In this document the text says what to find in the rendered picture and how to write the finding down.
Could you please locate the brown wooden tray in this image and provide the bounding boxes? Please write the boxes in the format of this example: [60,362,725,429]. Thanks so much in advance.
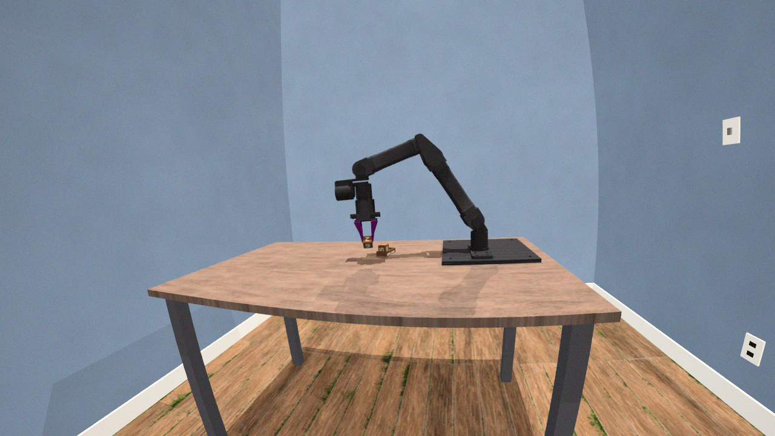
[376,247,395,257]

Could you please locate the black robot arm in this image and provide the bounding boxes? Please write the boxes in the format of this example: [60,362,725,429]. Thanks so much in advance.
[335,134,493,259]

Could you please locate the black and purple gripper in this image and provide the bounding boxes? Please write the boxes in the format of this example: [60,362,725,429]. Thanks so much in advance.
[350,197,380,242]

